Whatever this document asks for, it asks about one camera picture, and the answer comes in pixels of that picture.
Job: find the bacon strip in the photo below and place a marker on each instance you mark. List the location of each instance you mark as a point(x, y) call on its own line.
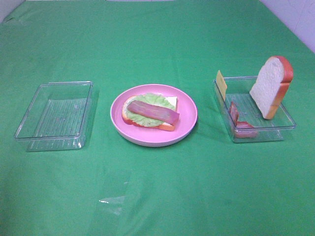
point(153, 111)
point(242, 126)

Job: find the green lettuce leaf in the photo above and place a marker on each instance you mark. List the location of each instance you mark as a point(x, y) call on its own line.
point(157, 100)

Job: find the toy bread slice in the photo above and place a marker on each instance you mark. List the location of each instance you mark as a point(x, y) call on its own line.
point(172, 99)
point(271, 85)

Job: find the pink round plate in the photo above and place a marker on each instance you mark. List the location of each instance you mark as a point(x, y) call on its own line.
point(152, 137)

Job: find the yellow cheese slice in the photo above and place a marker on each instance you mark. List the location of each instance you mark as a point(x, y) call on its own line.
point(222, 86)

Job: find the green tablecloth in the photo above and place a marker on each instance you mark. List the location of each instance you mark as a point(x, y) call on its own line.
point(205, 185)

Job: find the right clear plastic tray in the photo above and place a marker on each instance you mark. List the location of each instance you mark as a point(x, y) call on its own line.
point(262, 130)

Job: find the clear plastic tray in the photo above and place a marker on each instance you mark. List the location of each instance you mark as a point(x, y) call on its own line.
point(262, 130)
point(60, 116)

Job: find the left clear plastic tray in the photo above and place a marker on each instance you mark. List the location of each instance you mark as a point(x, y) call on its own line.
point(60, 116)

